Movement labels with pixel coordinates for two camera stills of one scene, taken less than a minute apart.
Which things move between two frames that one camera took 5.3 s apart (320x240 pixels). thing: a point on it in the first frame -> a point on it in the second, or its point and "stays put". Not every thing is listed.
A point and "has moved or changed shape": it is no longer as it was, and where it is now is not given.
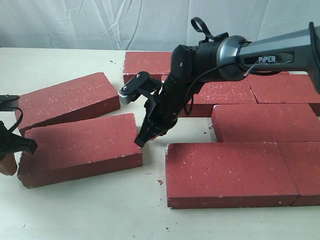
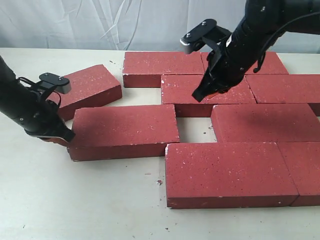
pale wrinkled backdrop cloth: x=145 y=25 stays put
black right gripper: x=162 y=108 -> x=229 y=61
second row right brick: x=281 y=88 stays put
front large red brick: x=228 y=174 stays put
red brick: x=157 y=64 stays put
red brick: x=66 y=103 has moved or changed shape
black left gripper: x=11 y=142 -> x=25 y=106
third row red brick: x=265 y=123 stays put
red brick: x=303 y=160 stays put
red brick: x=79 y=149 has moved or changed shape
